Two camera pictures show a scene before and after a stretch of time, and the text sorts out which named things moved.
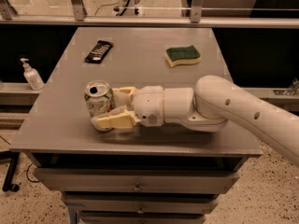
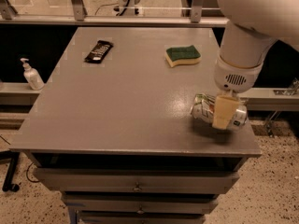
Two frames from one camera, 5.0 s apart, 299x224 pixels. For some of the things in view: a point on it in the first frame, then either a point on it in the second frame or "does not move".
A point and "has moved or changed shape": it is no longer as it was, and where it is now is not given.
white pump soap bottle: [32, 76] does not move
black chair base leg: [7, 185] does not move
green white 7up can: [99, 97] has moved or changed shape
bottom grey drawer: [105, 217] does not move
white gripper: [149, 104] to [235, 77]
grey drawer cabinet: [140, 175] does not move
